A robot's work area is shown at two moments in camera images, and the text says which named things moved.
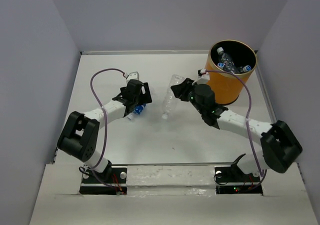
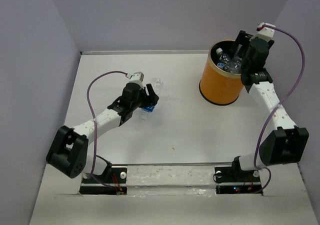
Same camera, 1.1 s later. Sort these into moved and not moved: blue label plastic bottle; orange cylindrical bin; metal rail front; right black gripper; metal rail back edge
Moved: right black gripper; blue label plastic bottle
Not moved: orange cylindrical bin; metal rail front; metal rail back edge
